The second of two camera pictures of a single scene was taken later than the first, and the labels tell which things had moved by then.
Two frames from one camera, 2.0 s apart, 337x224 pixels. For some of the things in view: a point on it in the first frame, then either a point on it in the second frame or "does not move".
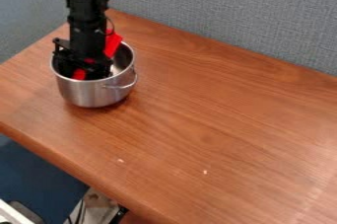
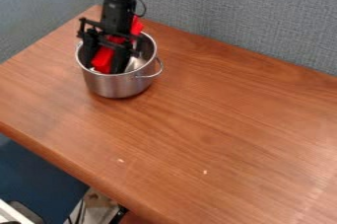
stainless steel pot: (106, 92) -> (144, 66)
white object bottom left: (16, 213) does not move
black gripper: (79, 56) -> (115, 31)
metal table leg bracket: (96, 209) does not move
